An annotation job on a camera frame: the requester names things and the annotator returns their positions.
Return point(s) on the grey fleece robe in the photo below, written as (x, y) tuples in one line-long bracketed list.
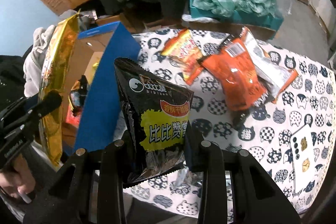
[(36, 56)]

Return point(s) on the dark orange-print snack packet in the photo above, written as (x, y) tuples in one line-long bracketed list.
[(78, 92)]

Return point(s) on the white smartphone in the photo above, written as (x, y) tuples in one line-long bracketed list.
[(307, 169)]

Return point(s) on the black yellow-label snack packet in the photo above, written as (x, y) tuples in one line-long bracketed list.
[(152, 108)]

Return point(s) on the blue-edged cardboard box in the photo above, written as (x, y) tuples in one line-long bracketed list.
[(105, 98)]

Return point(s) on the teal box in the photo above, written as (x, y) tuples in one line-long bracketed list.
[(262, 19)]

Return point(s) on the red yellow snack packet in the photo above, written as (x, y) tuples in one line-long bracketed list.
[(183, 53)]

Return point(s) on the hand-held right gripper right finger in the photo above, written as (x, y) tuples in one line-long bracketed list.
[(190, 158)]

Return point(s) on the dark cloth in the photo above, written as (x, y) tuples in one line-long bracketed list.
[(11, 77)]

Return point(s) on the silver orange snack packet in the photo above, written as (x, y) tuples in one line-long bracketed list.
[(267, 61)]

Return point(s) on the long gold noodle packet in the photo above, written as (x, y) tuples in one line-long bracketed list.
[(60, 61)]

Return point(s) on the person's left hand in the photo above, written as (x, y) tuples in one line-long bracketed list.
[(14, 182)]

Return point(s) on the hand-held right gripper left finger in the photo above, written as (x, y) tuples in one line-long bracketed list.
[(113, 166)]

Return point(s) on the cat print tablecloth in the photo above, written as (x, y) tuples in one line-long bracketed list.
[(288, 98)]

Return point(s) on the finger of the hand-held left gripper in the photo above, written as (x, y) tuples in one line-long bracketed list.
[(48, 103)]

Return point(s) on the yellow-green snack packet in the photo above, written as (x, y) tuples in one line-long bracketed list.
[(93, 68)]

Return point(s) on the grey crumpled jacket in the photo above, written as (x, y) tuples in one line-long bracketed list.
[(78, 18)]

